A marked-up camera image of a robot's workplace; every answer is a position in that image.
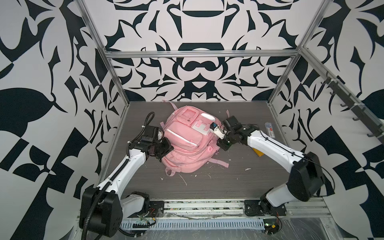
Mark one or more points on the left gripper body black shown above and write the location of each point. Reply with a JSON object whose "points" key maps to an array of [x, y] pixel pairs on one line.
{"points": [[156, 145]]}

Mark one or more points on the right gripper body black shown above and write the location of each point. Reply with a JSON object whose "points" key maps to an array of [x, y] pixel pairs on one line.
{"points": [[228, 140]]}

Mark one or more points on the pink student backpack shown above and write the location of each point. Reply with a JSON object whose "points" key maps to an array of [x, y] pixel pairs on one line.
{"points": [[189, 131]]}

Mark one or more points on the yellow sticky note pad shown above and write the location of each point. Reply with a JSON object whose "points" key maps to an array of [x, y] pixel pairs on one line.
{"points": [[259, 153]]}

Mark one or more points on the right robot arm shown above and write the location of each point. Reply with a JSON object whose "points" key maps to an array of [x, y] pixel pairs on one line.
{"points": [[306, 173]]}

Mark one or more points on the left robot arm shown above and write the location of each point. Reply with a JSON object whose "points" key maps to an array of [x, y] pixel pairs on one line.
{"points": [[103, 208]]}

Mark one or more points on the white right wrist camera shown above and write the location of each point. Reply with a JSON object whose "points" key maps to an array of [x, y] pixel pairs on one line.
{"points": [[217, 130]]}

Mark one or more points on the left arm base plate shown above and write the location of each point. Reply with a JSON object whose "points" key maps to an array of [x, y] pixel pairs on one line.
{"points": [[156, 209]]}

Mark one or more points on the aluminium front rail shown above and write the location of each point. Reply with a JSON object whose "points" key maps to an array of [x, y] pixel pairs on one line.
{"points": [[193, 209]]}

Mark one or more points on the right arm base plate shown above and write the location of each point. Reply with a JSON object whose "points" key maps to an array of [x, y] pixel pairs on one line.
{"points": [[254, 208]]}

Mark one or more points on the white perforated cable duct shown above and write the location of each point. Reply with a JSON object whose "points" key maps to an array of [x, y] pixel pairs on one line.
{"points": [[202, 224]]}

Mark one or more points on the wall hook rack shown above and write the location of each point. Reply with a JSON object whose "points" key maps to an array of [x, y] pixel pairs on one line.
{"points": [[360, 110]]}

